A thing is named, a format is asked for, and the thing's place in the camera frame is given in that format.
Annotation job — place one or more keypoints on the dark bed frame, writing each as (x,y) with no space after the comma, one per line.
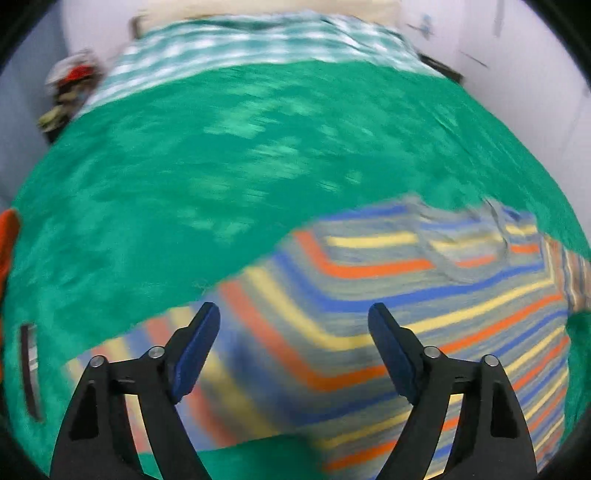
(441,68)

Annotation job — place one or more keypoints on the cream pillow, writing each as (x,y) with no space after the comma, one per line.
(369,8)

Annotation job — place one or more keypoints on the orange cloth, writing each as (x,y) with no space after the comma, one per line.
(7,244)

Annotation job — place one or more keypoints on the bag of clothes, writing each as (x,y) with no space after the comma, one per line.
(69,87)

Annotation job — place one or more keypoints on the green fuzzy blanket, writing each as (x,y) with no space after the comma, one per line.
(184,184)

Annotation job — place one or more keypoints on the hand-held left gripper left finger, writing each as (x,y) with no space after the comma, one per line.
(196,350)

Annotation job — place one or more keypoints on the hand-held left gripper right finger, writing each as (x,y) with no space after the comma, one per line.
(392,350)

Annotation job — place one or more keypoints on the striped small shirt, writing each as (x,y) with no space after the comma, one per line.
(351,295)

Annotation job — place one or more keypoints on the green checked bed sheet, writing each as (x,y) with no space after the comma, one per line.
(231,46)

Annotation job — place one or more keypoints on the grey-blue curtain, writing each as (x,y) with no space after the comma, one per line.
(23,115)

